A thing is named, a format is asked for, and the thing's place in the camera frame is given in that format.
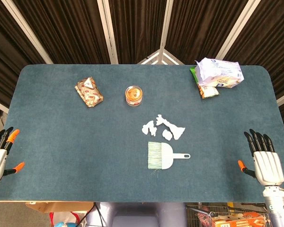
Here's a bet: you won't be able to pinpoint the white screen base frame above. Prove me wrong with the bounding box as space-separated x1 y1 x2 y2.
137 48 186 65

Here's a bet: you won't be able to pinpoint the clear jar orange contents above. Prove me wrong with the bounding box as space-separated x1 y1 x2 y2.
124 85 143 107

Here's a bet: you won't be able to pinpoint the brown cardboard box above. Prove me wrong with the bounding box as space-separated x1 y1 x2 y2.
26 201 95 213

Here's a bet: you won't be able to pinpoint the blue felt table mat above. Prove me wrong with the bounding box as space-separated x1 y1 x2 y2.
0 64 284 203

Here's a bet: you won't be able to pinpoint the black cable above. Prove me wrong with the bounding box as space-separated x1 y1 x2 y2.
79 202 97 227

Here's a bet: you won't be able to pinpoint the orange cardboard box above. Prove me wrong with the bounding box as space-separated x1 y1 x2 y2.
210 211 267 227

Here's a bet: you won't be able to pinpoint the grey robot torso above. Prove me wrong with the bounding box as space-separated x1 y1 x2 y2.
85 202 187 227

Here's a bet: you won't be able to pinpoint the white bag red handles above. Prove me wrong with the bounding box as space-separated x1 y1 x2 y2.
49 211 87 227

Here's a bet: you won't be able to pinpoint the green hand brush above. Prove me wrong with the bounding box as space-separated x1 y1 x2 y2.
147 141 191 170

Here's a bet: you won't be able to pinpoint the gold foil snack package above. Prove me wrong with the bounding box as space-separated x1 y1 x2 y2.
74 76 104 108

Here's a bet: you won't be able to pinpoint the brown pleated curtain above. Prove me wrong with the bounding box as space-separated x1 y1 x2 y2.
0 0 284 123

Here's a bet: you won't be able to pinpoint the red patterned bag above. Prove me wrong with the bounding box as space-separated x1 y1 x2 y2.
196 211 215 227

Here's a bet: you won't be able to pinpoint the long twisted white paper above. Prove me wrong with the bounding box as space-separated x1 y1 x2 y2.
156 114 186 140

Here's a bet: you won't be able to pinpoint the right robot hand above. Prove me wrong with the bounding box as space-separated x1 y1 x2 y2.
238 129 284 186

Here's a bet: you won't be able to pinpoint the wire shopping basket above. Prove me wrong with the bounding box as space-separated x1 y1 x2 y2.
186 202 270 227

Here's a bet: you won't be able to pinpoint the green orange snack bag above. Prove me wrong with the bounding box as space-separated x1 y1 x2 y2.
189 66 220 99

